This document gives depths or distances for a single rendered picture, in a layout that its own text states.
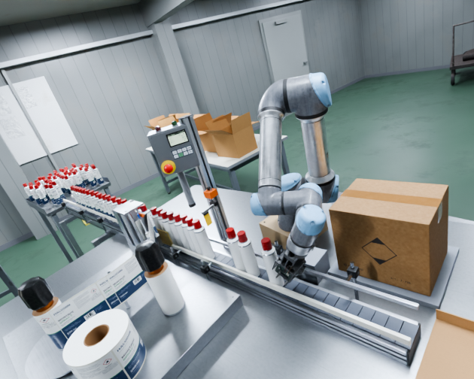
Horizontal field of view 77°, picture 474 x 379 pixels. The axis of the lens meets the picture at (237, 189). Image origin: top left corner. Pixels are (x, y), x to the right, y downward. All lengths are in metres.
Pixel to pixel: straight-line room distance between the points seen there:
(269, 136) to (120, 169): 4.86
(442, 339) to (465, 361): 0.07
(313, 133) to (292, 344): 0.70
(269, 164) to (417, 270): 0.55
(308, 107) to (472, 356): 0.82
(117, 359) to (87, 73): 4.97
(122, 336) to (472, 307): 1.04
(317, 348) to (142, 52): 5.48
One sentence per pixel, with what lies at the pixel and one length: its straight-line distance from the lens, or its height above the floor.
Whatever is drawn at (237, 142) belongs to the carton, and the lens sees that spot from 2.87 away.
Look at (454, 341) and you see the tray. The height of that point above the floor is 0.83.
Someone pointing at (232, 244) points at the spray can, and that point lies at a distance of 1.17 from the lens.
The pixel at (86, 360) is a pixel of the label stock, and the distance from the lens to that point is 1.06.
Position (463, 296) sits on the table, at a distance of 1.20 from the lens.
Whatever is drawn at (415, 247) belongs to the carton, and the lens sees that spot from 1.04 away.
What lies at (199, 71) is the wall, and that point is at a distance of 6.35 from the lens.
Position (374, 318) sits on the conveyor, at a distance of 1.04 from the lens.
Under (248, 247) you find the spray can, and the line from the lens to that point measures 1.14.
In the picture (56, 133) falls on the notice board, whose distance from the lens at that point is 5.49.
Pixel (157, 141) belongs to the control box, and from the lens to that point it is 1.28.
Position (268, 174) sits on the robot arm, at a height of 1.31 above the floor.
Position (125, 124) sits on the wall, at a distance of 5.71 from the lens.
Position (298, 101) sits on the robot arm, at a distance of 1.07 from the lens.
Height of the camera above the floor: 1.67
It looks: 23 degrees down
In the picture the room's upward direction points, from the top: 17 degrees counter-clockwise
